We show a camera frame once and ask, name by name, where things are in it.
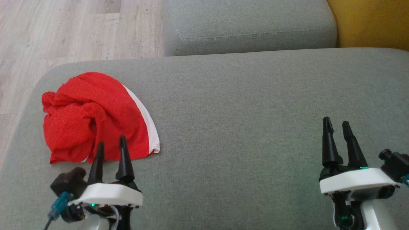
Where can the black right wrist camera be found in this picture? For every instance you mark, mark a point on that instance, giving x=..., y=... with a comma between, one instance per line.
x=396, y=164

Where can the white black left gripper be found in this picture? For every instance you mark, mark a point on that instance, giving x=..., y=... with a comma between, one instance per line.
x=111, y=194

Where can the grey sofa seat cushion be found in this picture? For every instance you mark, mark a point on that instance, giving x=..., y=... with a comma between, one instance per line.
x=239, y=134

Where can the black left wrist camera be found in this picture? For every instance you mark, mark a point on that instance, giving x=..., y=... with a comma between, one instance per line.
x=68, y=182

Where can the grey sofa back cushion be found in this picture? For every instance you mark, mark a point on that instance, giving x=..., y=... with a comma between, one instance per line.
x=249, y=25

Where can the red shorts white stripe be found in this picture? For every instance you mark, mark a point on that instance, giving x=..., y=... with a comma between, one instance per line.
x=127, y=121

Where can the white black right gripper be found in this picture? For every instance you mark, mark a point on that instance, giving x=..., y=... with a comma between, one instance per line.
x=351, y=180

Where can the yellow cushion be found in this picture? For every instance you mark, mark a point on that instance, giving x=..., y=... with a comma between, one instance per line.
x=374, y=22

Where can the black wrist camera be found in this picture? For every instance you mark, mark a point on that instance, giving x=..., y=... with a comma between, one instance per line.
x=68, y=182
x=396, y=164

